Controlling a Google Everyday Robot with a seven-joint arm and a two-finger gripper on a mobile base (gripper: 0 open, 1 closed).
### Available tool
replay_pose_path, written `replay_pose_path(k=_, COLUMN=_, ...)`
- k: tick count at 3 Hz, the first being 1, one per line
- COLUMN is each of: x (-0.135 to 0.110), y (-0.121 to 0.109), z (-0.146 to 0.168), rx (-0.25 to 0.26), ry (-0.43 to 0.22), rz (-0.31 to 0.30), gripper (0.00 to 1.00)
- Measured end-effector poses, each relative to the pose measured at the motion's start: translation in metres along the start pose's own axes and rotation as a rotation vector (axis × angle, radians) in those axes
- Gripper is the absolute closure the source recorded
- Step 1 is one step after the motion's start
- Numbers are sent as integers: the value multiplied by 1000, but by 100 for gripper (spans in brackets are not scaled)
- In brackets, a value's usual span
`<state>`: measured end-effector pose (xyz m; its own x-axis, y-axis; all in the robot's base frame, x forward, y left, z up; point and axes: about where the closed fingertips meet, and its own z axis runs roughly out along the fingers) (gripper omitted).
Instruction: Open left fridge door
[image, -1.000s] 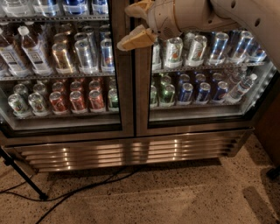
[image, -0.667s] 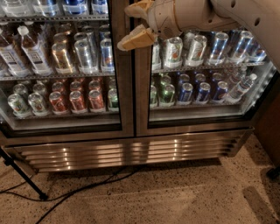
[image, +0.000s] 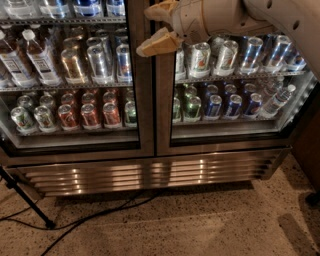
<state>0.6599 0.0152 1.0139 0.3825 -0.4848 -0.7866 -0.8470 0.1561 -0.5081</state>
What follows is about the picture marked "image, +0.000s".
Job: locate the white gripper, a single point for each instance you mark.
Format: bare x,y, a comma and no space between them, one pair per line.
189,17

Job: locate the glass fridge door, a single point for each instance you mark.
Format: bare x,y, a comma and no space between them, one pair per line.
205,136
77,24

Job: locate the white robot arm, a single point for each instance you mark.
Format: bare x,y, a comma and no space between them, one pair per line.
298,19

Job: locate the stainless fridge base grille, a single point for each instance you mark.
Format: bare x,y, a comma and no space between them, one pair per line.
57,180

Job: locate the white tall can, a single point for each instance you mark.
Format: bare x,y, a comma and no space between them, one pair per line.
226,58
199,56

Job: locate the green can left compartment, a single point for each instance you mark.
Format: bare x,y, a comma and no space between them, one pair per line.
130,114

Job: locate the green can compartment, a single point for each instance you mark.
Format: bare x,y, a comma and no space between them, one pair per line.
192,112
130,114

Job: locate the green can right compartment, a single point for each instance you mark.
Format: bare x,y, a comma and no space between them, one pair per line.
192,112

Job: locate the gold tall can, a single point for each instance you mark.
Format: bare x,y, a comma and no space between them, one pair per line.
73,65

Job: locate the red can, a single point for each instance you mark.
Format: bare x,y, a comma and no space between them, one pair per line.
90,116
68,118
111,115

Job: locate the blue silver tall can right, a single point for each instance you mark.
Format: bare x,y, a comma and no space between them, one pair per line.
274,60

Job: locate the tea bottle white label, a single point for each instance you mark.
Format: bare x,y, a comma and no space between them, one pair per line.
41,56

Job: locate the clear water bottle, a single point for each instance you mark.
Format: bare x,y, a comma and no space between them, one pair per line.
277,101

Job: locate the green white can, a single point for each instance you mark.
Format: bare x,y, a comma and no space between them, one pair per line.
45,118
23,120

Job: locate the tea bottle far left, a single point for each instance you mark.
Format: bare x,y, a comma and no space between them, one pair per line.
16,62

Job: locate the green white can far left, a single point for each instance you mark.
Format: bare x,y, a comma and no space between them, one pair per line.
23,120

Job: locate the dark wooden cabinet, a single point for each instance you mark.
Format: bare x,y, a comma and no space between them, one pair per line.
306,149

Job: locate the black tripod leg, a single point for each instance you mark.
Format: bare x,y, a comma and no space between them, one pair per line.
12,184

